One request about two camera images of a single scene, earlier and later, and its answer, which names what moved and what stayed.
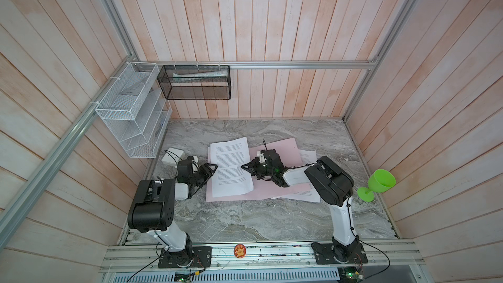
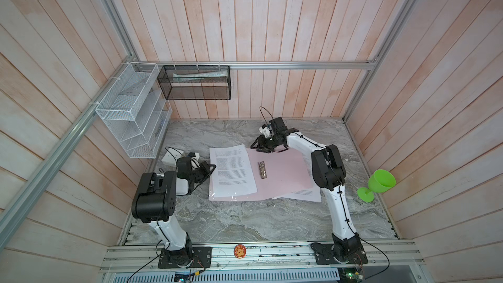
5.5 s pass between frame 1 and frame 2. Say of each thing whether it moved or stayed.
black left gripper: stayed
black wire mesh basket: stayed
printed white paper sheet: moved
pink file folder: stayed
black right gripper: moved
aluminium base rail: stayed
